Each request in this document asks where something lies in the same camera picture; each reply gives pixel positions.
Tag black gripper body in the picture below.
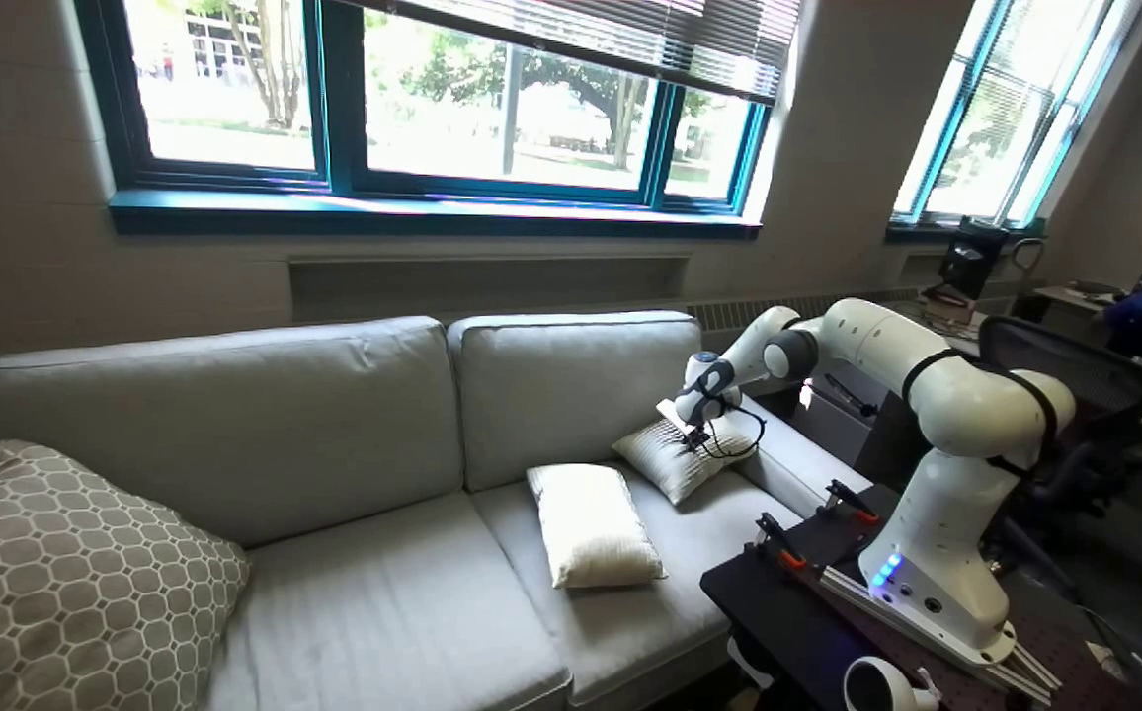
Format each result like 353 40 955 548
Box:
674 386 741 444

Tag plain cream pillow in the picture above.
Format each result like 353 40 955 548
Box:
608 406 766 510
520 460 669 594

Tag grey fabric sofa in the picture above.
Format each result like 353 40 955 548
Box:
0 310 877 711

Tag red black clamp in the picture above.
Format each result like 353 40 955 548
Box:
820 476 882 530
753 518 818 577

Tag black drawer cabinet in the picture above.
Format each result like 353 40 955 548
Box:
797 361 926 490

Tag black robot table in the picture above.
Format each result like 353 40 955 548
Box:
698 488 1088 711

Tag black monitor device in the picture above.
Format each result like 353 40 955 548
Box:
936 239 1040 303

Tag white VR controller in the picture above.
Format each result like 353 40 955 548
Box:
839 654 943 711

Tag silver robot mounting plate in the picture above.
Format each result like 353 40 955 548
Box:
814 563 1067 705

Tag dark window blinds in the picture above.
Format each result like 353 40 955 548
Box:
326 0 808 104

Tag black office chair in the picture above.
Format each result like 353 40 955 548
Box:
974 313 1142 530

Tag narrow teal framed window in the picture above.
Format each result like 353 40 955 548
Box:
886 0 1142 241

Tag wide teal framed window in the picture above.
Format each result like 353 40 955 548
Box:
72 0 781 241

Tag beige lattice patterned pillow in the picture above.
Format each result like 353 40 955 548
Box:
0 435 251 711

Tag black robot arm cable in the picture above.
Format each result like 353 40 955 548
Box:
712 345 1076 530

